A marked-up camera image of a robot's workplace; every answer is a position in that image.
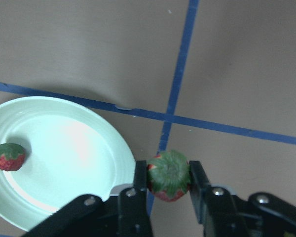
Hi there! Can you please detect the light green plate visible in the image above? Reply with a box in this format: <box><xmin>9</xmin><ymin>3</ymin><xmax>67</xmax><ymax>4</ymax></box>
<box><xmin>0</xmin><ymin>96</ymin><xmax>135</xmax><ymax>231</ymax></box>

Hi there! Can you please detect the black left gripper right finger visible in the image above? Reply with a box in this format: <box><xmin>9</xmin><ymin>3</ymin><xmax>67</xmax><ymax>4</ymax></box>
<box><xmin>189</xmin><ymin>161</ymin><xmax>296</xmax><ymax>237</ymax></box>

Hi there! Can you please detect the red strawberry of pair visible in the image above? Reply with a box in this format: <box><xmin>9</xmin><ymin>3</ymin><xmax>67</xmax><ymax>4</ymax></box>
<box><xmin>147</xmin><ymin>150</ymin><xmax>191</xmax><ymax>202</ymax></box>

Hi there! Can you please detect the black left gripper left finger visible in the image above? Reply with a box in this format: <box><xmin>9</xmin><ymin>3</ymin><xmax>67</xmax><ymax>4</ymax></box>
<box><xmin>24</xmin><ymin>160</ymin><xmax>153</xmax><ymax>237</ymax></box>

